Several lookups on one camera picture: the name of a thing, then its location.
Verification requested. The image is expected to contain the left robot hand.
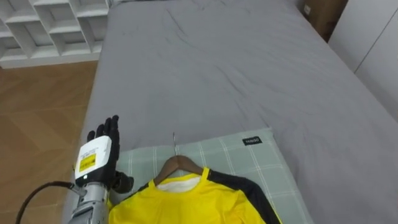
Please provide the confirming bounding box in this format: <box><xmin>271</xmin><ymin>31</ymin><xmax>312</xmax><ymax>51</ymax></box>
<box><xmin>74</xmin><ymin>114</ymin><xmax>135</xmax><ymax>194</ymax></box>

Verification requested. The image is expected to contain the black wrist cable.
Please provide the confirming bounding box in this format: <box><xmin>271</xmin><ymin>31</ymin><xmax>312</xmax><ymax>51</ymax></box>
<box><xmin>14</xmin><ymin>181</ymin><xmax>75</xmax><ymax>224</ymax></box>

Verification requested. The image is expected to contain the green checked pillow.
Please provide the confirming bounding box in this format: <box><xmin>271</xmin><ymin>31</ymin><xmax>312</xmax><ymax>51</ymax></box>
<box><xmin>109</xmin><ymin>126</ymin><xmax>315</xmax><ymax>224</ymax></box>

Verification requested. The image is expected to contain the yellow and black shirt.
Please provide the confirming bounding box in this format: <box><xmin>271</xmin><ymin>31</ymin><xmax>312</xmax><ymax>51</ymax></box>
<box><xmin>107</xmin><ymin>167</ymin><xmax>283</xmax><ymax>224</ymax></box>

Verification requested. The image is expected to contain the white shelf unit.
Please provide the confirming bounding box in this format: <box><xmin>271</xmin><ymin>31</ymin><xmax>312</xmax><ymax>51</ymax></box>
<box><xmin>0</xmin><ymin>0</ymin><xmax>109</xmax><ymax>70</ymax></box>

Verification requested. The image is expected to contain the grey bed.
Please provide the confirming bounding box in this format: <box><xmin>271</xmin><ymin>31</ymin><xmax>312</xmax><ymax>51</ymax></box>
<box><xmin>60</xmin><ymin>0</ymin><xmax>398</xmax><ymax>224</ymax></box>

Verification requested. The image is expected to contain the brown cardboard box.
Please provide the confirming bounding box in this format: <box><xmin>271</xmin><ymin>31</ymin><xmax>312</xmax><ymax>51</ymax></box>
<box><xmin>303</xmin><ymin>0</ymin><xmax>349</xmax><ymax>43</ymax></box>

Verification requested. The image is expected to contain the white cabinet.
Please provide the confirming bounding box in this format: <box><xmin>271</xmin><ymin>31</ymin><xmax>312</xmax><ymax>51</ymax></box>
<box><xmin>328</xmin><ymin>0</ymin><xmax>398</xmax><ymax>123</ymax></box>

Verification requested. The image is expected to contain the brown wooden clothes hanger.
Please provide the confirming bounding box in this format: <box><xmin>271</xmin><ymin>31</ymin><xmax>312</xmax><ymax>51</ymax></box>
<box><xmin>153</xmin><ymin>132</ymin><xmax>205</xmax><ymax>186</ymax></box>

